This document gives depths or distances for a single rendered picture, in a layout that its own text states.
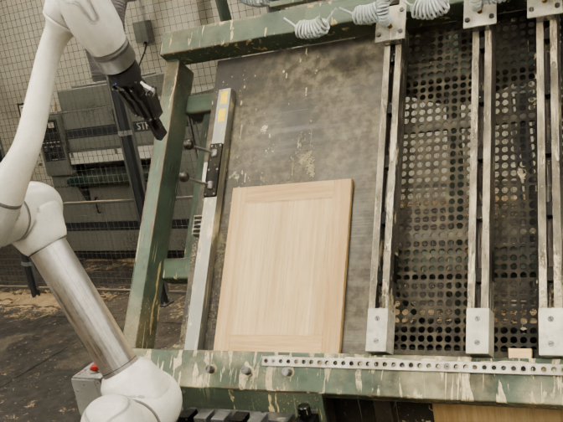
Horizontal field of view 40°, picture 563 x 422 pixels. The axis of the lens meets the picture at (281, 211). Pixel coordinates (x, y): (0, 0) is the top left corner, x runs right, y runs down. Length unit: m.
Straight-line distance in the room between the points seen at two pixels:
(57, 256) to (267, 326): 0.76
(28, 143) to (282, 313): 1.02
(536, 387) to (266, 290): 0.88
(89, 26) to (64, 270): 0.66
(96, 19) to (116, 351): 0.85
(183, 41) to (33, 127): 1.25
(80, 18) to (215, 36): 1.27
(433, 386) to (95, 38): 1.27
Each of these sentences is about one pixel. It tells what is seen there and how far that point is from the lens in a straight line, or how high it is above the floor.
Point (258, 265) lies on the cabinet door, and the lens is 2.56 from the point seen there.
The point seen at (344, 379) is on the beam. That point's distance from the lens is 2.32.
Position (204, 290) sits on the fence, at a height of 1.06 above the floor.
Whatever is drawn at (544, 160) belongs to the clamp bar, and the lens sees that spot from 2.32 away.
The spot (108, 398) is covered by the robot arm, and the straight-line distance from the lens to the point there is 1.97.
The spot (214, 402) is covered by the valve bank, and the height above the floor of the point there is 0.76.
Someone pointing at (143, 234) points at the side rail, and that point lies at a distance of 2.81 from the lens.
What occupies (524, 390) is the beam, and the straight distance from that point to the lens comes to 2.18.
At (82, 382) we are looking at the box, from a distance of 2.53.
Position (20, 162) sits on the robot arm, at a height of 1.67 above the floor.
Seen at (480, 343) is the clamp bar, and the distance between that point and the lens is 2.20.
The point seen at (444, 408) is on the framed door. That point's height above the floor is 0.64.
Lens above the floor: 1.86
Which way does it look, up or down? 13 degrees down
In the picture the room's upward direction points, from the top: 10 degrees counter-clockwise
